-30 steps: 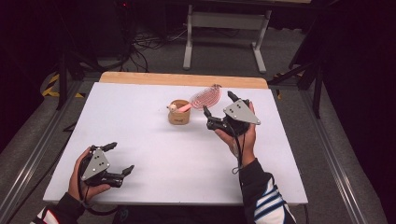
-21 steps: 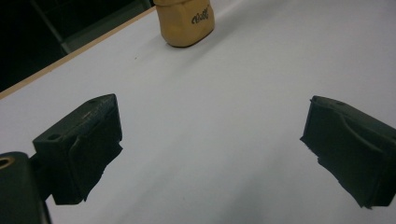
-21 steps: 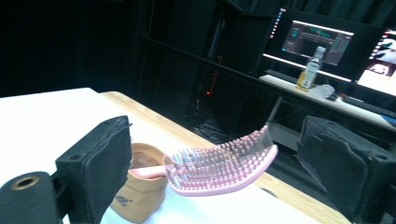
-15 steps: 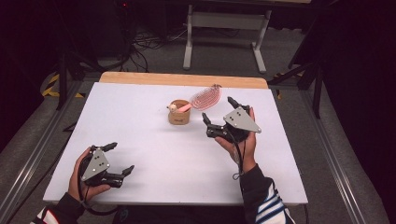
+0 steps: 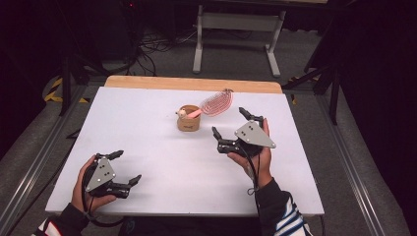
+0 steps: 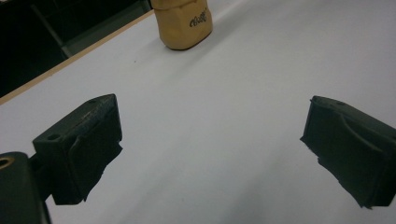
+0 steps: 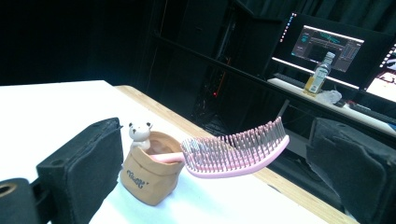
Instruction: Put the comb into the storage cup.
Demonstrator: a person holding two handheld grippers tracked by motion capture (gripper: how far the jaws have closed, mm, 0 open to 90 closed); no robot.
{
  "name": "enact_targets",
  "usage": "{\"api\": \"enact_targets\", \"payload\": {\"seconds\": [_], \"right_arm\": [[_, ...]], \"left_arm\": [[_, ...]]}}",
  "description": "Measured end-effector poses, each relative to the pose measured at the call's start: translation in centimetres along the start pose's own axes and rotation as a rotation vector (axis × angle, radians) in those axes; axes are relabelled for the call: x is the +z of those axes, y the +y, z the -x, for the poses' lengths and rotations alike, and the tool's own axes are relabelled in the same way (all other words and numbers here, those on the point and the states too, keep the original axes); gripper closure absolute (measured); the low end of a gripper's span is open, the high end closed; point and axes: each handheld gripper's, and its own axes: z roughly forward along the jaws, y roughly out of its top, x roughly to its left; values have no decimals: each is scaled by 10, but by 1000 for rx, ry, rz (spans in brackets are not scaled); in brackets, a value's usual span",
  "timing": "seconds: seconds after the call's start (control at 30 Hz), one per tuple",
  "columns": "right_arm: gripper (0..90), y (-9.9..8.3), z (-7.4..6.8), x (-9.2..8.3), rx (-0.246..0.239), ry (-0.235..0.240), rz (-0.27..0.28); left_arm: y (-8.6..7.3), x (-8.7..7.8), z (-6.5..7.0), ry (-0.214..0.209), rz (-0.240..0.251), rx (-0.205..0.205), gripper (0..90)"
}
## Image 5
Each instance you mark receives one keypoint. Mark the black metal stand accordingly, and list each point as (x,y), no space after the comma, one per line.
(67,85)
(334,95)

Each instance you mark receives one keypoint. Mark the grey metal frame table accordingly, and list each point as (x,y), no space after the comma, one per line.
(239,21)

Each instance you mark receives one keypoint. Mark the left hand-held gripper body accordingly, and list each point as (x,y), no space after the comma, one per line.
(102,173)

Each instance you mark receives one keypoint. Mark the person's left hand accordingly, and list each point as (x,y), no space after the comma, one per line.
(78,193)

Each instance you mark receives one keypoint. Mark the grey metal floor rail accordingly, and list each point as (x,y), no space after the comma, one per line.
(36,164)
(354,173)

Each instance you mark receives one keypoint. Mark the person's right hand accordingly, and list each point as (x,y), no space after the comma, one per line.
(260,167)

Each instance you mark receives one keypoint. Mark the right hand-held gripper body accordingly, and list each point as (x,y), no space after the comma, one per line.
(252,136)

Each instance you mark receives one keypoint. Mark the beige bear toy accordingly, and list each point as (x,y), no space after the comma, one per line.
(181,113)

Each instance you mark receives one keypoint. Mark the small brown cup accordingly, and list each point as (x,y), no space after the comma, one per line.
(188,124)

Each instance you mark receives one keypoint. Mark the pink hairbrush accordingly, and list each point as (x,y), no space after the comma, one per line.
(218,103)

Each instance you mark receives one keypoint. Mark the yellow black hazard tape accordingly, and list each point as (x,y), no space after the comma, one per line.
(54,93)
(293,98)

